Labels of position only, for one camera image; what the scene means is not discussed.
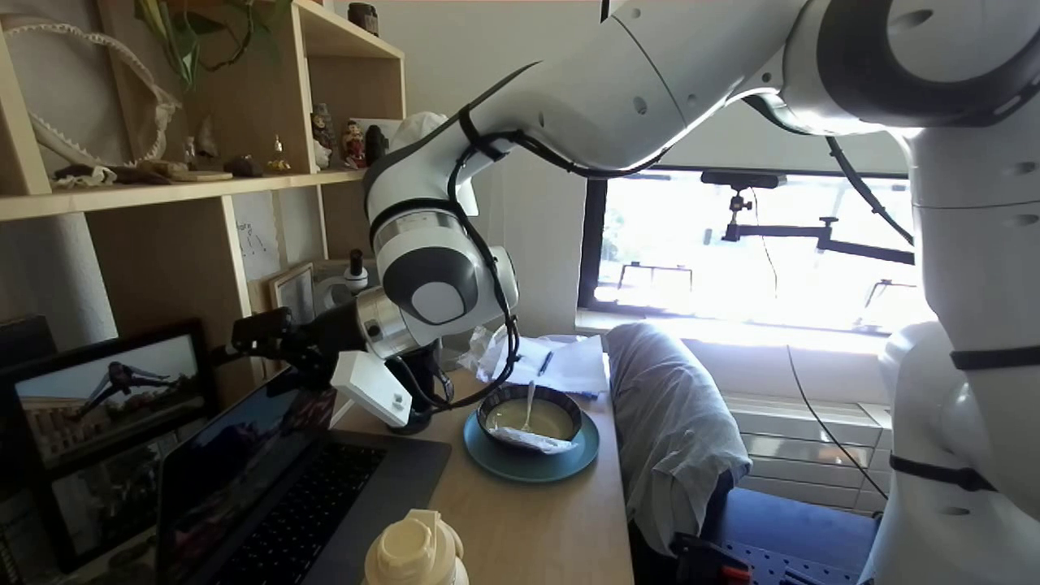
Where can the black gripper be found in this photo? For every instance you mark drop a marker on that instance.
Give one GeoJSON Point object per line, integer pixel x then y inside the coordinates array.
{"type": "Point", "coordinates": [326, 347]}

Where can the gray laptop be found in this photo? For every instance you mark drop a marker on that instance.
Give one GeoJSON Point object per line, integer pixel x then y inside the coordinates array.
{"type": "Point", "coordinates": [270, 499]}

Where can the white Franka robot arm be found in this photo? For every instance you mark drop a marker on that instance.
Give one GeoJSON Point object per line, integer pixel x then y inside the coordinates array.
{"type": "Point", "coordinates": [607, 98]}

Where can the light framed picture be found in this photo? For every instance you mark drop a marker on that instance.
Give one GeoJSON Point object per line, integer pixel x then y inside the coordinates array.
{"type": "Point", "coordinates": [291, 294]}

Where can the black white microscope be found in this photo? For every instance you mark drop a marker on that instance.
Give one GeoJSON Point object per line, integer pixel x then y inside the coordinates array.
{"type": "Point", "coordinates": [350, 286]}

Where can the wooden shelf unit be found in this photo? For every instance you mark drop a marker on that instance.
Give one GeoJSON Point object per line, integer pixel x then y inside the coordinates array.
{"type": "Point", "coordinates": [174, 272]}

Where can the black framed double photo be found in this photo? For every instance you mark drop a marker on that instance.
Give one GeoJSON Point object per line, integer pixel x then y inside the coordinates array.
{"type": "Point", "coordinates": [86, 400]}

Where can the brown figurine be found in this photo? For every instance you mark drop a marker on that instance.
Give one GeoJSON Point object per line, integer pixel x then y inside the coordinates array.
{"type": "Point", "coordinates": [350, 144]}

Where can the dark twig pile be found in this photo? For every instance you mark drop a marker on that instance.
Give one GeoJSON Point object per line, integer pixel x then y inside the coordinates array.
{"type": "Point", "coordinates": [140, 170]}

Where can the dark figurine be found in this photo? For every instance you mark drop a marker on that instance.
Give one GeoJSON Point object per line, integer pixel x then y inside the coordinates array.
{"type": "Point", "coordinates": [374, 144]}

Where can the cream plastic bottle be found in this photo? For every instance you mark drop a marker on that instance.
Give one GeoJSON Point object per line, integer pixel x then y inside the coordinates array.
{"type": "Point", "coordinates": [413, 554]}

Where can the white plastic spoon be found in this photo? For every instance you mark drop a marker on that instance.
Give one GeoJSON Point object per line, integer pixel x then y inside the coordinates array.
{"type": "Point", "coordinates": [534, 392]}

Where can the white plastic wrapper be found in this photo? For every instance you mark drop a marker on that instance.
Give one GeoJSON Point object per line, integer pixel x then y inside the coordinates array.
{"type": "Point", "coordinates": [538, 439]}

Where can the white papers and bag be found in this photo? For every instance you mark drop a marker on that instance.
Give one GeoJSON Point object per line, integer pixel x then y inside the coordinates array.
{"type": "Point", "coordinates": [565, 361]}

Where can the dark bowl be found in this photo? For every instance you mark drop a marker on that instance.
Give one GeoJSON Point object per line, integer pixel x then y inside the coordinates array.
{"type": "Point", "coordinates": [558, 408]}

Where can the green trailing plant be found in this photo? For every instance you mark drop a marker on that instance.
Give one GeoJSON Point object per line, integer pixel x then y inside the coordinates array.
{"type": "Point", "coordinates": [184, 44]}

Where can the small dark jar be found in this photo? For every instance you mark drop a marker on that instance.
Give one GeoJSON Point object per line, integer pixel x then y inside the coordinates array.
{"type": "Point", "coordinates": [366, 18]}

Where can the gray cloth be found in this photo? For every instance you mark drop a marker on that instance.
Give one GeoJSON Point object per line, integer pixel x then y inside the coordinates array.
{"type": "Point", "coordinates": [672, 423]}

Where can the blue chair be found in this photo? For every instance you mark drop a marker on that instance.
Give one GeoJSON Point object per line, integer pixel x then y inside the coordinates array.
{"type": "Point", "coordinates": [800, 532]}

